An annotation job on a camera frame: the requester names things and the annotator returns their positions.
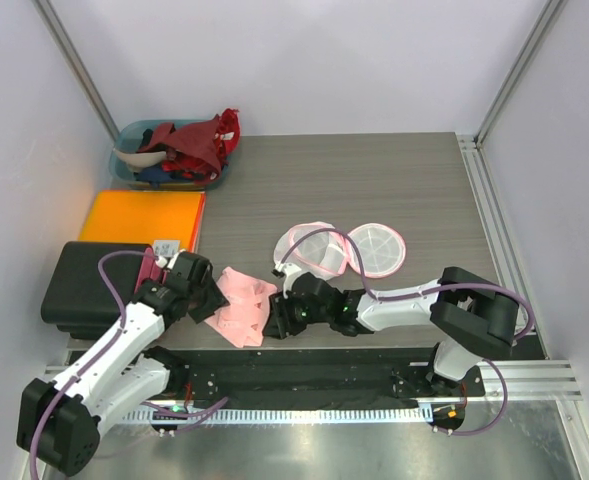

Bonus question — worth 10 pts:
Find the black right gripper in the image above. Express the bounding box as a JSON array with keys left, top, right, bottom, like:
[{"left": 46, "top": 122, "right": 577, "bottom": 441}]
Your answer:
[{"left": 263, "top": 288, "right": 331, "bottom": 340}]

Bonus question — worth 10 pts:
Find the pink bra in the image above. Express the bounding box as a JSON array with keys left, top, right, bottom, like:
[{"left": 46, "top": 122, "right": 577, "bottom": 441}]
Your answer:
[{"left": 205, "top": 267, "right": 278, "bottom": 348}]

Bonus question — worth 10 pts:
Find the white mesh laundry bag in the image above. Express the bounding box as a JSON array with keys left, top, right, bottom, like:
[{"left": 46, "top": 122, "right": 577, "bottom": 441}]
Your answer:
[{"left": 273, "top": 222, "right": 407, "bottom": 280}]

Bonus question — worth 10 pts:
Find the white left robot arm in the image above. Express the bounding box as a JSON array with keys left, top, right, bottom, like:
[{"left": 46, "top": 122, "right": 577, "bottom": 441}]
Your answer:
[{"left": 16, "top": 250, "right": 228, "bottom": 479}]

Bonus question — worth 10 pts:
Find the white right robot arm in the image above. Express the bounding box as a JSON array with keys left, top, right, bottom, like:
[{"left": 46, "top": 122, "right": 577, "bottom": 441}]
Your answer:
[{"left": 262, "top": 267, "right": 519, "bottom": 396}]

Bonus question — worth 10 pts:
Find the white cup bra in basket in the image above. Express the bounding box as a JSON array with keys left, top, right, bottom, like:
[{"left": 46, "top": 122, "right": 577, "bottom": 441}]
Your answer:
[{"left": 113, "top": 148, "right": 166, "bottom": 170}]

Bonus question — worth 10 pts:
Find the teal plastic laundry basket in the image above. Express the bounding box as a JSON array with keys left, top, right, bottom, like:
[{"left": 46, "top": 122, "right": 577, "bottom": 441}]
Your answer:
[{"left": 108, "top": 119, "right": 236, "bottom": 191}]

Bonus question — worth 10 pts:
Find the black case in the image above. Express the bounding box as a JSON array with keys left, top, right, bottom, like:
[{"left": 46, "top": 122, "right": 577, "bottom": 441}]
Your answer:
[{"left": 40, "top": 241, "right": 153, "bottom": 340}]

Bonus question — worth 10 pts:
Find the dark red garment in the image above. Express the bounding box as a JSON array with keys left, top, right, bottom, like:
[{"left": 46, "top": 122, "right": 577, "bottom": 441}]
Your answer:
[{"left": 135, "top": 108, "right": 241, "bottom": 183}]

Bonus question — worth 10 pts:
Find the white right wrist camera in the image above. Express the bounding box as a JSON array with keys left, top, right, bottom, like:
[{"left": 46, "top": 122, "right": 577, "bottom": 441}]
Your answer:
[{"left": 273, "top": 262, "right": 304, "bottom": 298}]

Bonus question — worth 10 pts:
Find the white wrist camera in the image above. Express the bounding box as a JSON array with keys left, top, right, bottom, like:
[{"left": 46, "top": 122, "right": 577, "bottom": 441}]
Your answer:
[
  {"left": 155, "top": 249, "right": 186, "bottom": 272},
  {"left": 273, "top": 262, "right": 304, "bottom": 298}
]

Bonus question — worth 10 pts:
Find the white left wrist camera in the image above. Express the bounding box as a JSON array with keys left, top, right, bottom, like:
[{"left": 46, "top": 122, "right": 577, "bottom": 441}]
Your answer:
[{"left": 155, "top": 249, "right": 186, "bottom": 272}]

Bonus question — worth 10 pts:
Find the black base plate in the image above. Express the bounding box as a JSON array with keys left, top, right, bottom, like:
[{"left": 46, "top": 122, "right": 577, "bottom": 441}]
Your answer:
[{"left": 153, "top": 348, "right": 485, "bottom": 411}]

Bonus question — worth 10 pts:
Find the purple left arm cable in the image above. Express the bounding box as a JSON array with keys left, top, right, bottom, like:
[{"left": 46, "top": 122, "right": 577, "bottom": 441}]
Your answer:
[{"left": 26, "top": 249, "right": 230, "bottom": 479}]

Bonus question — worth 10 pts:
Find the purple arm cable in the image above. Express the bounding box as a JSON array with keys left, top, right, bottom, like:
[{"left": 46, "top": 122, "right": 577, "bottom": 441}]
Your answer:
[
  {"left": 278, "top": 228, "right": 535, "bottom": 436},
  {"left": 26, "top": 249, "right": 230, "bottom": 479}
]

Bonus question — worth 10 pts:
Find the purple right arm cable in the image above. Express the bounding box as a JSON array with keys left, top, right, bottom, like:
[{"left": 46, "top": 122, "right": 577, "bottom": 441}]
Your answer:
[{"left": 278, "top": 228, "right": 535, "bottom": 436}]

